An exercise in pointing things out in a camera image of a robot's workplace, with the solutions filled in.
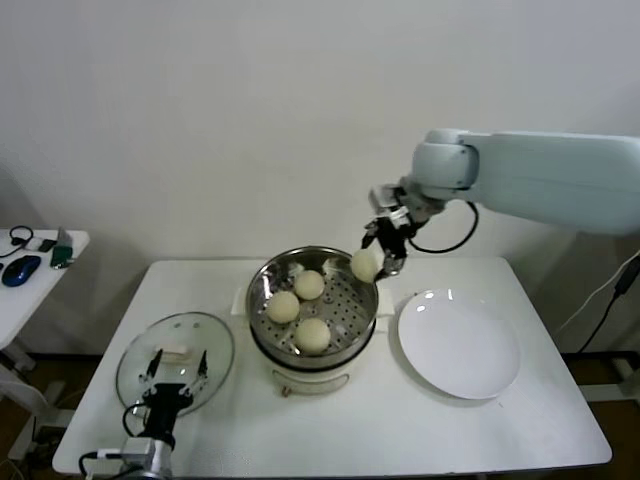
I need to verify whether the white steamed baozi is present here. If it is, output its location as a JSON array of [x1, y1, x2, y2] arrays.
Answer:
[[293, 269, 327, 301], [349, 249, 379, 282], [294, 318, 331, 356], [266, 291, 301, 324]]

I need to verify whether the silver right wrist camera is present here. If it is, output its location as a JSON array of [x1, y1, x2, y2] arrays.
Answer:
[[369, 184, 407, 210]]

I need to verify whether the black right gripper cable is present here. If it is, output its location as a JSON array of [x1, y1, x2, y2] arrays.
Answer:
[[409, 199, 480, 254]]

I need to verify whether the black left camera cable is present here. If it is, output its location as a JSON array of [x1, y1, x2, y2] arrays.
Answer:
[[77, 449, 126, 475]]

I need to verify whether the white wall cable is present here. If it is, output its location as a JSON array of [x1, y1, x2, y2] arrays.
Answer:
[[554, 249, 640, 336]]

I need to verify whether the white side desk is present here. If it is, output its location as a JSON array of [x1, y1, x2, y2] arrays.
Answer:
[[0, 228, 92, 374]]

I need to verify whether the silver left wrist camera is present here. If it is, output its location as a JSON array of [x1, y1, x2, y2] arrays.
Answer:
[[122, 437, 159, 466]]

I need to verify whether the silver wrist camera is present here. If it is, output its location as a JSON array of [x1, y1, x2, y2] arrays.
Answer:
[[122, 437, 159, 466], [369, 184, 407, 210]]

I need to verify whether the black cable with adapter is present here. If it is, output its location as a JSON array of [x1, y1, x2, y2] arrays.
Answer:
[[579, 259, 640, 354]]

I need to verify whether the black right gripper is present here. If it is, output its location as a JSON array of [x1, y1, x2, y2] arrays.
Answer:
[[360, 219, 416, 282]]

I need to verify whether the white table base frame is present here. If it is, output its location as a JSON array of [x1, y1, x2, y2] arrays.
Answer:
[[584, 357, 640, 404], [0, 372, 76, 461]]

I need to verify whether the perforated steel steamer basket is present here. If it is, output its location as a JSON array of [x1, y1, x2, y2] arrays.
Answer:
[[246, 245, 380, 361]]

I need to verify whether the glass lid with cream handle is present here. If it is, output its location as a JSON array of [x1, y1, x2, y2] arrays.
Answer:
[[115, 312, 236, 419]]

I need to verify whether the blue computer mouse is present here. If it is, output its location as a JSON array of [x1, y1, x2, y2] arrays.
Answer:
[[2, 255, 42, 287]]

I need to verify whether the cream electric cooker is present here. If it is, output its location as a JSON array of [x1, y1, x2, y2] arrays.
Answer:
[[231, 284, 396, 399]]

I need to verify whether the small green object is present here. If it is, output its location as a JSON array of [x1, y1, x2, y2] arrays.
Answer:
[[51, 244, 77, 271]]

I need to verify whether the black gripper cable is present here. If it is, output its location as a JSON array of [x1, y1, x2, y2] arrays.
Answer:
[[122, 403, 151, 436], [409, 199, 480, 254]]

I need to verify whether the white round plate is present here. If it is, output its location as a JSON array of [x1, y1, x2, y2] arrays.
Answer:
[[397, 288, 523, 400]]

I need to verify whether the black floor power strip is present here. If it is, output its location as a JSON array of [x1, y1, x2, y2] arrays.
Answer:
[[30, 424, 66, 451]]

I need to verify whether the black looped desk cable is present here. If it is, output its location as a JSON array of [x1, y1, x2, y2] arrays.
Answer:
[[0, 226, 36, 261]]

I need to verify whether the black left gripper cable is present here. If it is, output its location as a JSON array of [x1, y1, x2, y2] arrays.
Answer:
[[122, 403, 151, 436]]

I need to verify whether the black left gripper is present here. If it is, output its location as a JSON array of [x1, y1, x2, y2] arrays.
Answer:
[[138, 349, 210, 436]]

